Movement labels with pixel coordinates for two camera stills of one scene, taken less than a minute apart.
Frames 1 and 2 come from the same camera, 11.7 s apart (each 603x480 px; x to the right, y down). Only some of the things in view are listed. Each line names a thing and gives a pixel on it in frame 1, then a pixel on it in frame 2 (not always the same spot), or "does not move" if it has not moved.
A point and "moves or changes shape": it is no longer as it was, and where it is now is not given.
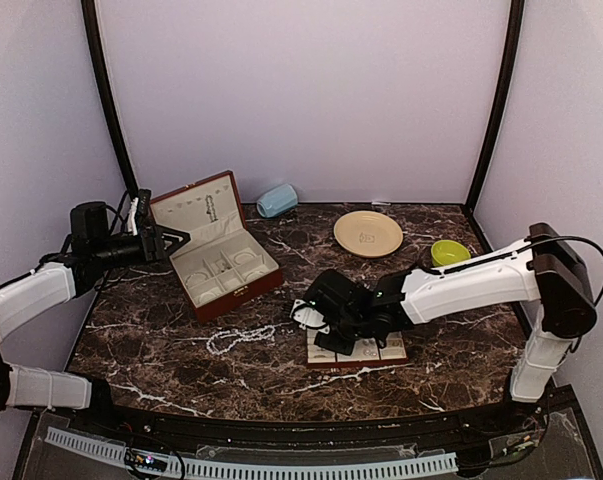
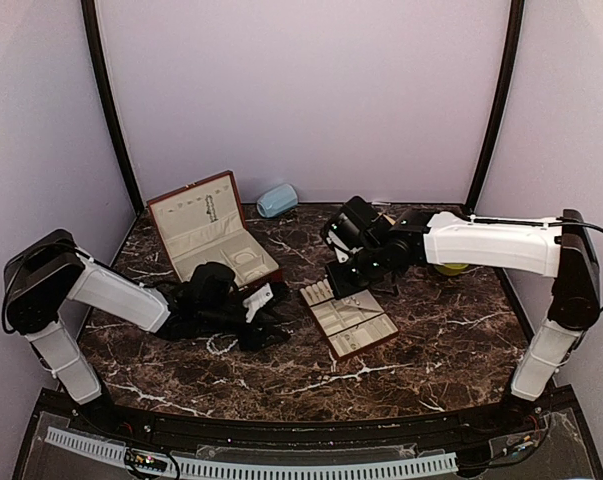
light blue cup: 278,201 does not move
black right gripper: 341,346 to 340,283
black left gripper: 151,247 to 254,339
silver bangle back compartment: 244,258 does not move
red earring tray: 367,354 moves or changes shape
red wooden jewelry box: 222,265 does not move
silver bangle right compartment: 254,275 does not move
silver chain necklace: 210,208 does not move
